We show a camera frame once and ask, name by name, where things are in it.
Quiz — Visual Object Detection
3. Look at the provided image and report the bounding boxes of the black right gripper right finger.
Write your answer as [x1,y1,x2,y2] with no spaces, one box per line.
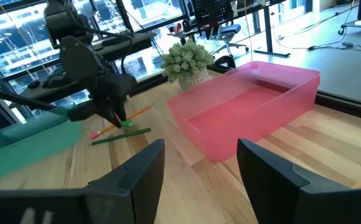
[237,138,361,224]

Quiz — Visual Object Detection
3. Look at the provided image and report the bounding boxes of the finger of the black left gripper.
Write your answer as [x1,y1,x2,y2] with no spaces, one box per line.
[114,96,128,122]
[98,105,123,129]

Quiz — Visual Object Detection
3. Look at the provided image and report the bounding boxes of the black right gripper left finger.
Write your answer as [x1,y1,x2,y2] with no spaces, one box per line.
[0,139,166,224]

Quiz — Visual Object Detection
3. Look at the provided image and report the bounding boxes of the orange pencil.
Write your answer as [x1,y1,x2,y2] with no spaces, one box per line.
[88,105,153,140]

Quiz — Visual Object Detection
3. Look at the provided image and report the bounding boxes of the green pencil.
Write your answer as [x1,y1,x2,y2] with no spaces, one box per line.
[90,127,152,146]

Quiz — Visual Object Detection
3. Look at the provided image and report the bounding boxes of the black diagonal strut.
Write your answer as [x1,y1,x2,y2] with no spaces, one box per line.
[0,81,57,112]

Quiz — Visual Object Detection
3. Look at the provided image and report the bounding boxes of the potted green plant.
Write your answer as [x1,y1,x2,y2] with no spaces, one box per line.
[161,39,215,91]

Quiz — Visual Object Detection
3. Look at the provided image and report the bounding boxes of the green plastic bin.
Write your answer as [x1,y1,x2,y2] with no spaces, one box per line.
[0,106,82,183]

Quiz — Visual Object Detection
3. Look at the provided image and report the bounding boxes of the pink plastic bin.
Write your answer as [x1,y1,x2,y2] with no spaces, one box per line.
[167,60,321,162]

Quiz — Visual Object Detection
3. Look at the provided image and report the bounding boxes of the blue office chair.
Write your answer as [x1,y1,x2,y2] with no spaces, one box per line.
[210,24,250,57]

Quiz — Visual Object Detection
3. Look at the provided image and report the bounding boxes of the black standing desk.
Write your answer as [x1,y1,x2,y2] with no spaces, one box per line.
[167,0,292,58]

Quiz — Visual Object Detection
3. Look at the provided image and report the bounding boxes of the black floor cable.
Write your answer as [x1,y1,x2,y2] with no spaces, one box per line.
[307,40,361,53]

